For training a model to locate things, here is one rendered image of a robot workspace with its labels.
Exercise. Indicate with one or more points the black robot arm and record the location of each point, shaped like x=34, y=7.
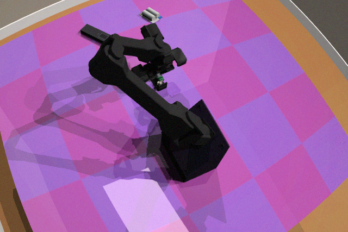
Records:
x=109, y=66

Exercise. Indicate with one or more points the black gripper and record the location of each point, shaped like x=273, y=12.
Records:
x=150, y=70

